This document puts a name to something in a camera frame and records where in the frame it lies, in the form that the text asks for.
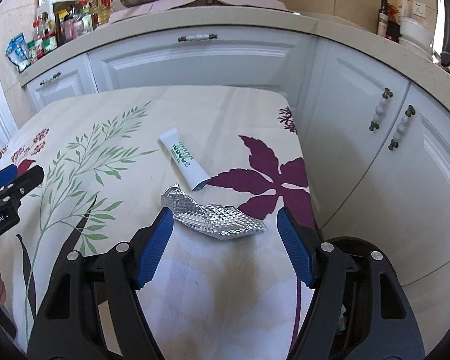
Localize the silver foil wrapper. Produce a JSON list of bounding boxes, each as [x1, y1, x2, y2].
[[161, 184, 267, 241]]

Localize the white green-print tube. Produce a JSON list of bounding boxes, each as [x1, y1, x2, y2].
[[160, 128, 210, 191]]

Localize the black trash bin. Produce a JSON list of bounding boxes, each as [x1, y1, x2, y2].
[[320, 235, 406, 340]]

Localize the blue snack packet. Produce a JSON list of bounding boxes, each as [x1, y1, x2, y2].
[[5, 33, 31, 72]]

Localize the white condiment rack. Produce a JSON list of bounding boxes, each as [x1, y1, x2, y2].
[[35, 0, 94, 47]]

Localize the floral tablecloth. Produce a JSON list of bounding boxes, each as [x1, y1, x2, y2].
[[0, 86, 314, 359]]

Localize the cooking oil bottle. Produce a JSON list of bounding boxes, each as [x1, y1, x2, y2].
[[92, 0, 113, 27]]

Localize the red seasoning package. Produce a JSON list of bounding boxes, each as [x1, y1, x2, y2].
[[386, 3, 400, 42]]

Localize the white stacked bowls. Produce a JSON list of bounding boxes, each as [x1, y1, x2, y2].
[[399, 17, 433, 60]]

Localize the dark oil bottle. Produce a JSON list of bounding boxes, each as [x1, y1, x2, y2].
[[376, 0, 389, 38]]

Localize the pink stove cover cloth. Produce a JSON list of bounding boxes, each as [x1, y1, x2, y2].
[[109, 0, 289, 24]]

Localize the small drawer handle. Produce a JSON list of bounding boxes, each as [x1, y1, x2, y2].
[[40, 72, 62, 86]]

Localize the right cabinet door handle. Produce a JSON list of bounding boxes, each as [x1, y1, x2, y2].
[[388, 105, 416, 151]]

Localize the cabinet door handle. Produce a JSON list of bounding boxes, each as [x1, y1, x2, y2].
[[388, 105, 416, 151], [369, 87, 393, 132]]

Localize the left cabinet door handle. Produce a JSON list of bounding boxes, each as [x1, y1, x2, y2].
[[369, 87, 393, 132]]

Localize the white wall socket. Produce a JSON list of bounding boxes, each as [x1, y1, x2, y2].
[[413, 1, 427, 19]]

